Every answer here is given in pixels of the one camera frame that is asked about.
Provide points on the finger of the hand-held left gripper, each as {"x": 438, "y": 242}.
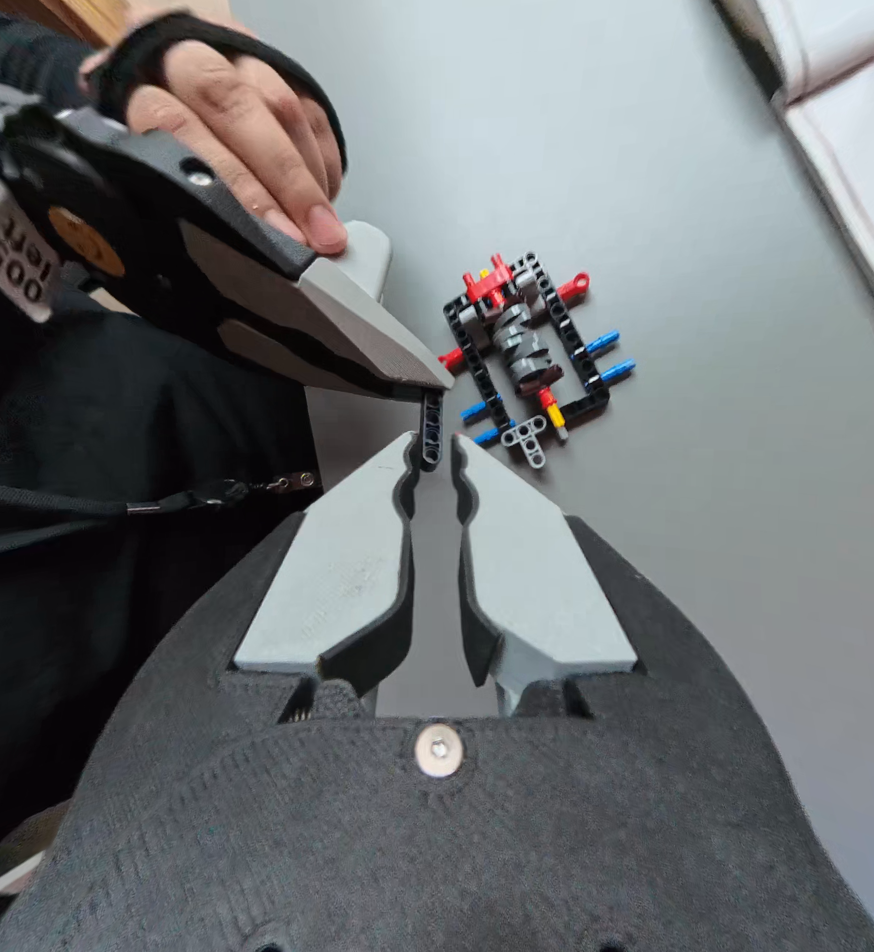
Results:
{"x": 273, "y": 349}
{"x": 362, "y": 327}

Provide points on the white instruction booklet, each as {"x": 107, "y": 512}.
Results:
{"x": 854, "y": 111}

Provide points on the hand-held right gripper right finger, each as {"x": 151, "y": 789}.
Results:
{"x": 548, "y": 587}

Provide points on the lego engine frame assembly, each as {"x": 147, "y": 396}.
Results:
{"x": 526, "y": 349}

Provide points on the person's torso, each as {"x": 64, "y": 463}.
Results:
{"x": 109, "y": 416}

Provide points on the person's left hand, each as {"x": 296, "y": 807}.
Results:
{"x": 243, "y": 126}

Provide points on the black badge reel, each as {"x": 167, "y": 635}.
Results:
{"x": 295, "y": 481}

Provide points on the person's left forearm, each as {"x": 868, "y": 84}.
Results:
{"x": 13, "y": 52}

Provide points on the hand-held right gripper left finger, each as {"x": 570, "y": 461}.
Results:
{"x": 325, "y": 587}

